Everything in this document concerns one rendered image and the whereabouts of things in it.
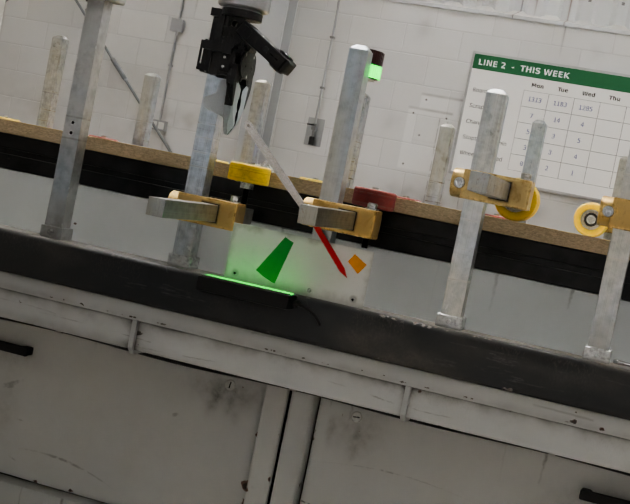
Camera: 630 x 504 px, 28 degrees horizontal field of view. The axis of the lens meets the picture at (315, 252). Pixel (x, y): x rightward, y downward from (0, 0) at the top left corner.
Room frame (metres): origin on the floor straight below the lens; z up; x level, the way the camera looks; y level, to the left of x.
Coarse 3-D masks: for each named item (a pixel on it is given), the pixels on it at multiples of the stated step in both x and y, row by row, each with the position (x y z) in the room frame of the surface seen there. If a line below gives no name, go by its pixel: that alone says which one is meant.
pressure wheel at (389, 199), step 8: (360, 192) 2.31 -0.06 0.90; (368, 192) 2.30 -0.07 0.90; (376, 192) 2.29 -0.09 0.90; (384, 192) 2.30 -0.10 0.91; (352, 200) 2.33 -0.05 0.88; (360, 200) 2.30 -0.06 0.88; (368, 200) 2.30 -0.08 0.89; (376, 200) 2.29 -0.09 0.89; (384, 200) 2.30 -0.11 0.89; (392, 200) 2.31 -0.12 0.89; (384, 208) 2.30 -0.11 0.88; (392, 208) 2.32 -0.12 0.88; (368, 240) 2.33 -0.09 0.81
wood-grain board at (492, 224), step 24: (0, 120) 2.59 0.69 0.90; (96, 144) 2.53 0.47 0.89; (120, 144) 2.52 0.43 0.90; (216, 168) 2.46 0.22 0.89; (312, 192) 2.41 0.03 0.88; (432, 216) 2.34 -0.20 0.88; (456, 216) 2.33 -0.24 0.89; (552, 240) 2.28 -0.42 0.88; (576, 240) 2.27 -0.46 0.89; (600, 240) 2.26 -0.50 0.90
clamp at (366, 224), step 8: (304, 200) 2.20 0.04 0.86; (312, 200) 2.20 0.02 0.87; (320, 200) 2.18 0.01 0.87; (336, 208) 2.17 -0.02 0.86; (344, 208) 2.17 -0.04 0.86; (352, 208) 2.17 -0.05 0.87; (360, 208) 2.16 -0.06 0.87; (360, 216) 2.16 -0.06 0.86; (368, 216) 2.16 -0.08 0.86; (376, 216) 2.16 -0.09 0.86; (304, 224) 2.21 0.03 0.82; (360, 224) 2.16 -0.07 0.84; (368, 224) 2.16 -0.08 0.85; (376, 224) 2.17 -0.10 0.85; (344, 232) 2.17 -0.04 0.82; (352, 232) 2.16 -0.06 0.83; (360, 232) 2.16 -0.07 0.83; (368, 232) 2.16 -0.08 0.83; (376, 232) 2.18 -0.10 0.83
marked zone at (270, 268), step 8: (288, 240) 2.19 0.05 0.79; (280, 248) 2.20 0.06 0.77; (288, 248) 2.19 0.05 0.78; (272, 256) 2.20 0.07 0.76; (280, 256) 2.20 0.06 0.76; (264, 264) 2.20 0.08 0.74; (272, 264) 2.20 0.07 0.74; (280, 264) 2.19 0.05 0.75; (264, 272) 2.20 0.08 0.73; (272, 272) 2.20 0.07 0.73; (272, 280) 2.20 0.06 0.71
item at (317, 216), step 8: (304, 208) 1.94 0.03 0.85; (312, 208) 1.94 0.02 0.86; (320, 208) 1.94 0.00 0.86; (328, 208) 2.02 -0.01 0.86; (304, 216) 1.94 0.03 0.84; (312, 216) 1.94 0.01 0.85; (320, 216) 1.95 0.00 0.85; (328, 216) 2.00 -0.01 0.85; (336, 216) 2.04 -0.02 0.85; (344, 216) 2.09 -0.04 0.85; (352, 216) 2.14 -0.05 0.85; (312, 224) 1.94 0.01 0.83; (320, 224) 1.96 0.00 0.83; (328, 224) 2.01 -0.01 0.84; (336, 224) 2.05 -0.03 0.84; (344, 224) 2.10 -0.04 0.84; (352, 224) 2.16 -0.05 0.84
